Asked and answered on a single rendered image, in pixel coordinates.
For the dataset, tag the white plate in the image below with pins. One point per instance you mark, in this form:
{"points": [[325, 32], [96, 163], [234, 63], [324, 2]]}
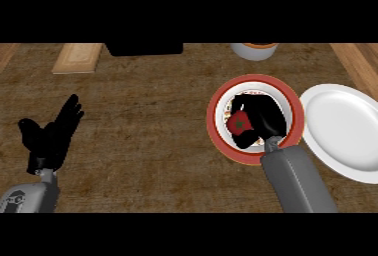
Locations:
{"points": [[344, 133]]}

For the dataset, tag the red rimmed plate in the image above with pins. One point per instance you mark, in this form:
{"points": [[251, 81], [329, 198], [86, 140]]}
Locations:
{"points": [[216, 126]]}

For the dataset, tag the black appliance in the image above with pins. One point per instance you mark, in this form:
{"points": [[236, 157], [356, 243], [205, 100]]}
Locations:
{"points": [[143, 48]]}

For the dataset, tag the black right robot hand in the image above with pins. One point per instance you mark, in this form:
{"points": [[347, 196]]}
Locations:
{"points": [[263, 115]]}

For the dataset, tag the pale wooden board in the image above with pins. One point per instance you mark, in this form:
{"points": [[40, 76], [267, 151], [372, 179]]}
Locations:
{"points": [[359, 65]]}

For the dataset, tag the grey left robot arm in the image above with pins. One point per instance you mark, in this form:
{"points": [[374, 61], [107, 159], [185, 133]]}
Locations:
{"points": [[34, 195]]}

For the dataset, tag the white cup with orange rim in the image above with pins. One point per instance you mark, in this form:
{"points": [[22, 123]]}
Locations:
{"points": [[254, 51]]}

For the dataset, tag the red tomato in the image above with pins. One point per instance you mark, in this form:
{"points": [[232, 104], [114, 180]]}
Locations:
{"points": [[239, 122]]}

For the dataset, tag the pale wooden block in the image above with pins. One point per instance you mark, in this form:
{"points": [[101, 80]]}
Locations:
{"points": [[77, 58]]}

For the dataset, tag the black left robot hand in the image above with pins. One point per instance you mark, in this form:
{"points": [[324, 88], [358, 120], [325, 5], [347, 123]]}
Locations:
{"points": [[53, 136]]}

